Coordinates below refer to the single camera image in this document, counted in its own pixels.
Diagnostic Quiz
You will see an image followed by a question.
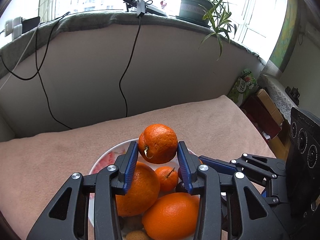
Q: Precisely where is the brown kiwi fruit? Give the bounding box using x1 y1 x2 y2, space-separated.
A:
126 230 150 240

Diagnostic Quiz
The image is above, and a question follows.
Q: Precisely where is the dark plum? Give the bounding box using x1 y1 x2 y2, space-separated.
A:
175 181 188 193

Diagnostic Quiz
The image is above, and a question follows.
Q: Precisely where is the large rough orange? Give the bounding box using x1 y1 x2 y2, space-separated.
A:
138 124 178 164

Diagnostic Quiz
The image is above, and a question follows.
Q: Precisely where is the cardboard box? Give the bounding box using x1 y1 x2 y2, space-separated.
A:
240 89 284 142

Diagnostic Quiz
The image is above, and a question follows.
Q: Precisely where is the white floral bowl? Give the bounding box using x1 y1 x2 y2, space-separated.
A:
88 138 201 240

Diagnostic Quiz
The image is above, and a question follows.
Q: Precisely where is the smooth orange in bowl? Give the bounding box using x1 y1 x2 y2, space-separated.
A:
142 192 200 239

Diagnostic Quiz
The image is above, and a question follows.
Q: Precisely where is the rough orange in bowl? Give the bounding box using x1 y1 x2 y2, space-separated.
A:
116 161 160 217

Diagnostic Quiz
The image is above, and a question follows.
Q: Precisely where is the green snack box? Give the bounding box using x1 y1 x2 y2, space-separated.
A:
227 68 258 106

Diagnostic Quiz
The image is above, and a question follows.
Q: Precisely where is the small stemmed tangerine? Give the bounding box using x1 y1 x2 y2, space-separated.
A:
155 166 179 192

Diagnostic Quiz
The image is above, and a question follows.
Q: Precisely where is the dark green sill cloth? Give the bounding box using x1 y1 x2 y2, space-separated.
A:
1 11 266 78

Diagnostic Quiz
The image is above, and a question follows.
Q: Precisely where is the potted spider plant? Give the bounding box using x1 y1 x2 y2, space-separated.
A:
176 0 237 56

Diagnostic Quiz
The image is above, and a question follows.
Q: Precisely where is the white power adapter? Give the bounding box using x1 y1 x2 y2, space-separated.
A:
4 16 22 40

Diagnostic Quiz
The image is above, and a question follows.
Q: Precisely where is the black adapter on sill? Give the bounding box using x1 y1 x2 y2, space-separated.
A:
123 0 167 17

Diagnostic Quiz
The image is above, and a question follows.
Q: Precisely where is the black cable right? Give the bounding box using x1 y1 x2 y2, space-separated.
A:
119 16 143 118

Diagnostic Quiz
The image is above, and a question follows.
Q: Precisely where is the black cable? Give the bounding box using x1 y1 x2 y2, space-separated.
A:
0 11 73 131
119 16 143 118

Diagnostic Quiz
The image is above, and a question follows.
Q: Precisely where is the black cable left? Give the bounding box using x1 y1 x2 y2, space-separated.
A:
0 11 73 131

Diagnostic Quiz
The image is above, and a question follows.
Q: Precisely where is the white cable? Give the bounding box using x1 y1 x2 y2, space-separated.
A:
0 29 38 91

